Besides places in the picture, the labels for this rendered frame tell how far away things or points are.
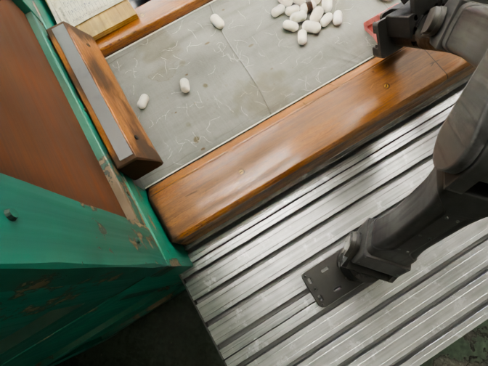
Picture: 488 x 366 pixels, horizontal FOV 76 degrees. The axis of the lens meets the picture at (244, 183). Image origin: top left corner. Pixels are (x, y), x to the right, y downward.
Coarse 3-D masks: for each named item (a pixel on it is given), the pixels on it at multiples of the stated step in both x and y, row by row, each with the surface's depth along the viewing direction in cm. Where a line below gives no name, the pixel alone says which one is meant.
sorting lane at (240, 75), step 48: (240, 0) 68; (336, 0) 67; (144, 48) 66; (192, 48) 66; (240, 48) 65; (288, 48) 64; (336, 48) 64; (192, 96) 63; (240, 96) 62; (288, 96) 62; (192, 144) 60
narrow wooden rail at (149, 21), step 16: (160, 0) 66; (176, 0) 66; (192, 0) 66; (208, 0) 68; (144, 16) 65; (160, 16) 65; (176, 16) 67; (112, 32) 65; (128, 32) 64; (144, 32) 66; (112, 48) 65
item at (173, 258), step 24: (48, 24) 60; (144, 192) 57; (144, 216) 47; (168, 240) 54; (168, 264) 45; (192, 264) 61; (144, 288) 53; (168, 288) 79; (96, 312) 48; (120, 312) 78; (144, 312) 110; (48, 336) 44; (72, 336) 68; (96, 336) 100; (24, 360) 60; (48, 360) 76
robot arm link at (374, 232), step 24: (480, 168) 24; (432, 192) 31; (456, 192) 28; (480, 192) 28; (384, 216) 44; (408, 216) 36; (432, 216) 33; (456, 216) 31; (480, 216) 30; (384, 240) 41; (408, 240) 38; (432, 240) 36; (360, 264) 48; (384, 264) 45; (408, 264) 43
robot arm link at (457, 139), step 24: (456, 0) 39; (456, 24) 38; (480, 24) 33; (456, 48) 37; (480, 48) 31; (480, 72) 25; (480, 96) 24; (456, 120) 27; (480, 120) 23; (456, 144) 25; (480, 144) 23; (456, 168) 25
